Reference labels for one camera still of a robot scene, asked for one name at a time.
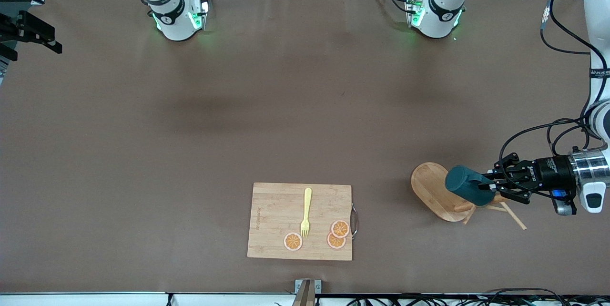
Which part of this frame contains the dark teal mug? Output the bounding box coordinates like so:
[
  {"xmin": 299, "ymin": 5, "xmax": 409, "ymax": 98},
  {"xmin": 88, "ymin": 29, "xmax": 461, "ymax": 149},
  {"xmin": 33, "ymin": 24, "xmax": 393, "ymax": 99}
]
[{"xmin": 445, "ymin": 165, "xmax": 496, "ymax": 206}]

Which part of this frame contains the wooden mug tree rack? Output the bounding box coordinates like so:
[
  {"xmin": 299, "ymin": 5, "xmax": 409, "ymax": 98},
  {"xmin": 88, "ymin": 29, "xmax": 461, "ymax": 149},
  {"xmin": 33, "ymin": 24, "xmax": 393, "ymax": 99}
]
[{"xmin": 411, "ymin": 162, "xmax": 527, "ymax": 231}]

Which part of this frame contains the orange slice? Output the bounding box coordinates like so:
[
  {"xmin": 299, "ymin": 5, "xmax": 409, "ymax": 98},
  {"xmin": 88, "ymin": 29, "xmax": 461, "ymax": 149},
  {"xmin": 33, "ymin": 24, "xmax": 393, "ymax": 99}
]
[
  {"xmin": 331, "ymin": 219, "xmax": 351, "ymax": 239},
  {"xmin": 326, "ymin": 231, "xmax": 347, "ymax": 249},
  {"xmin": 284, "ymin": 232, "xmax": 304, "ymax": 252}
]

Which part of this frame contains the brown table cover sheet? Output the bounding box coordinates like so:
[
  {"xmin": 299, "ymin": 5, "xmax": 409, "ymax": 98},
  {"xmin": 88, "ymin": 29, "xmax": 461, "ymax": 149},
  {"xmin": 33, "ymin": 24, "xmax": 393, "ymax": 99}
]
[{"xmin": 0, "ymin": 0, "xmax": 610, "ymax": 296}]

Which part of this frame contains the yellow plastic fork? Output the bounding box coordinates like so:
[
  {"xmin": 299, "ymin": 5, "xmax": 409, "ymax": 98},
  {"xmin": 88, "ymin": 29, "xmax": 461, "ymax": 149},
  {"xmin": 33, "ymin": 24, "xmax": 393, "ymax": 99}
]
[{"xmin": 300, "ymin": 188, "xmax": 313, "ymax": 238}]

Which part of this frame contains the bamboo cutting board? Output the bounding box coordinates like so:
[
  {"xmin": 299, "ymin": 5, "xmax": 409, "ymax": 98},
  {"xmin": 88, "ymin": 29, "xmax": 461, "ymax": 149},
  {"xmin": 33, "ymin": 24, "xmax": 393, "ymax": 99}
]
[{"xmin": 247, "ymin": 182, "xmax": 359, "ymax": 262}]

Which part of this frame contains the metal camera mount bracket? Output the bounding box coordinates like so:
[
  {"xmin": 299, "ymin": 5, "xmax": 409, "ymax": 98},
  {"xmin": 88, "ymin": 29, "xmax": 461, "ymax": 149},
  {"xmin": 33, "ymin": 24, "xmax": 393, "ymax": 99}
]
[{"xmin": 293, "ymin": 279, "xmax": 323, "ymax": 306}]

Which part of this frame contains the white table edge rail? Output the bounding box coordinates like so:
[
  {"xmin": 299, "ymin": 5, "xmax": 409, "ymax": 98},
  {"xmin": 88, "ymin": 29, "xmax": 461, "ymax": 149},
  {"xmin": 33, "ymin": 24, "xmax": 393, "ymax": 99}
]
[{"xmin": 0, "ymin": 292, "xmax": 610, "ymax": 306}]

